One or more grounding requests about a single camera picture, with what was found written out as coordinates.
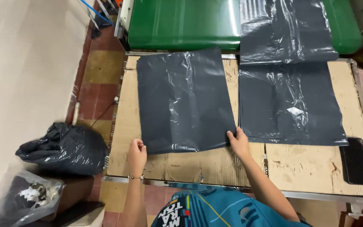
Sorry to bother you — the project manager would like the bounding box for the person's left hand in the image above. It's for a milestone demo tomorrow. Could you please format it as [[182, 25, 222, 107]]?
[[127, 139, 147, 177]]

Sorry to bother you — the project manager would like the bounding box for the person's right hand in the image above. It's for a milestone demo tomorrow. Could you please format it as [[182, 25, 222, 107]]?
[[226, 127, 252, 160]]

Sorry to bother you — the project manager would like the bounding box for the dark grey plastic bag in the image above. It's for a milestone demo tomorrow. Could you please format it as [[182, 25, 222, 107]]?
[[136, 47, 237, 155], [239, 0, 340, 65]]

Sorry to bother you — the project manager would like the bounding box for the brown cardboard sheet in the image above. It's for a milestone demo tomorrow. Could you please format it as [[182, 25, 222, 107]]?
[[265, 61, 363, 196], [106, 56, 266, 188]]

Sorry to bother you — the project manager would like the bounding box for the white pipe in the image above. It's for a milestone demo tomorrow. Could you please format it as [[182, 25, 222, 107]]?
[[72, 101, 81, 126]]

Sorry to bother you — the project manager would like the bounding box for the stuffed black garbage bag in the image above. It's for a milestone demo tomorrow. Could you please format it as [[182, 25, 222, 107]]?
[[15, 122, 110, 176]]

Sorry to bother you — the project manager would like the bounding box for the brown wooden stool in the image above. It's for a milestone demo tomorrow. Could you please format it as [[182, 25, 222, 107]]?
[[40, 175, 106, 227]]

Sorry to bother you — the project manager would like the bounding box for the person's teal printed shirt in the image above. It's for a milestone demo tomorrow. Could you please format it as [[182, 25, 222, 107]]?
[[151, 189, 312, 227]]

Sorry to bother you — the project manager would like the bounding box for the clear plastic bag of scraps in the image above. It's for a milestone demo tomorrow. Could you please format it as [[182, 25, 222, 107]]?
[[0, 170, 65, 227]]

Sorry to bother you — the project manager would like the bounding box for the green conveyor belt machine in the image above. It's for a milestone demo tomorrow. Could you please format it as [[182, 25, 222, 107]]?
[[115, 0, 363, 55]]

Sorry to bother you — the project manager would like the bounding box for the blue rod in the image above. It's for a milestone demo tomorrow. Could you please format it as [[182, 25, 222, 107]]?
[[80, 0, 115, 26]]

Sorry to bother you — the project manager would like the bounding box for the stack of grey plastic bags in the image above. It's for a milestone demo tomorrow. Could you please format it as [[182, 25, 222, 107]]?
[[238, 61, 349, 147]]

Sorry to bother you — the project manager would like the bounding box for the black smartphone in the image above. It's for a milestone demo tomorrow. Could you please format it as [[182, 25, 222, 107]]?
[[339, 137, 363, 186]]

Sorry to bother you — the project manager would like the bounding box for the black cable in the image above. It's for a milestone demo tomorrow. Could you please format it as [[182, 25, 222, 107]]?
[[90, 96, 119, 128]]

